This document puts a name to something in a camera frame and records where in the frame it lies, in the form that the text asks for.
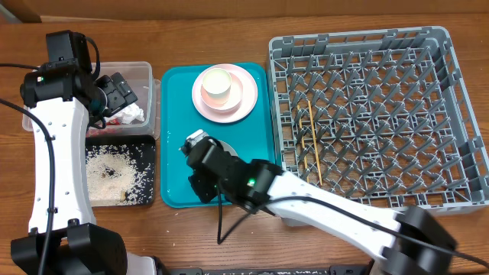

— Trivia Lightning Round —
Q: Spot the clear plastic bin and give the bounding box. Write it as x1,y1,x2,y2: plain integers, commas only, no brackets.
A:
20,62,156,145

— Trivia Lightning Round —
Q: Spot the white napkin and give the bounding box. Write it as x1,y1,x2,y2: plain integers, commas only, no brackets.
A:
108,103,145,125

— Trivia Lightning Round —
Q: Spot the black plastic tray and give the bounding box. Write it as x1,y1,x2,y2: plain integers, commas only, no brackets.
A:
84,134,157,208

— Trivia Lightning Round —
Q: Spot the pink bowl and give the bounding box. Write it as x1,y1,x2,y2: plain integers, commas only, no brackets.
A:
201,71,243,112

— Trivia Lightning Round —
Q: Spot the wooden chopstick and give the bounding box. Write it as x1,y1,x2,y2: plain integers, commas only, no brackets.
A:
307,100,322,187
297,105,309,183

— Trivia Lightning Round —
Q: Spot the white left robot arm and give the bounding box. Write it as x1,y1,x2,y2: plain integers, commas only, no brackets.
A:
11,31,138,274

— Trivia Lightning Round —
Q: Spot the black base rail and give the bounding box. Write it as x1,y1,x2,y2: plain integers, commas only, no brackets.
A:
125,259,374,275

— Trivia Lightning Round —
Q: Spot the cream cup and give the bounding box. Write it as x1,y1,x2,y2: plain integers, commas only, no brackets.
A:
202,68,232,98

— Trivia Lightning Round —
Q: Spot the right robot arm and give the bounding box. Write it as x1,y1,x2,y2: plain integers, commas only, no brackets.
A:
180,130,457,274

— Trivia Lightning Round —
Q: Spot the red snack wrapper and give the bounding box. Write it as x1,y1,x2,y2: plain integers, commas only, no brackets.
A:
106,118,119,126

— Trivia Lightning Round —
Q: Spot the grey dish rack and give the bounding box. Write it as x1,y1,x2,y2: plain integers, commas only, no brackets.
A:
267,26,488,215

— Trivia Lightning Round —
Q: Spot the grey bowl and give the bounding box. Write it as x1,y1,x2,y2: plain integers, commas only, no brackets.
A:
220,141,238,157

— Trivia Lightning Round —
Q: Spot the white plate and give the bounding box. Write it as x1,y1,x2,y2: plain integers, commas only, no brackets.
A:
192,64,258,124

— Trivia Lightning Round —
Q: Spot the white rice pile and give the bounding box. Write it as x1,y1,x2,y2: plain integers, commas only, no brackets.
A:
85,144,154,205

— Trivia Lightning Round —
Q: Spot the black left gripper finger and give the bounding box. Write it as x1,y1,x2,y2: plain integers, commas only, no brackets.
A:
109,73,138,109
96,75,123,117

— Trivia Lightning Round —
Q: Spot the teal serving tray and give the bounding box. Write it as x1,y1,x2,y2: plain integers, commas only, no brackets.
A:
160,63,276,209

